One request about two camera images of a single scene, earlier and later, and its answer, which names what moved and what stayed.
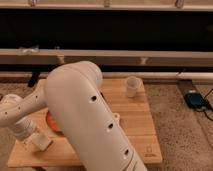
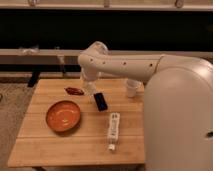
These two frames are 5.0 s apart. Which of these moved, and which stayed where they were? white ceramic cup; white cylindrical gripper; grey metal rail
Moved: white cylindrical gripper
Stayed: grey metal rail; white ceramic cup
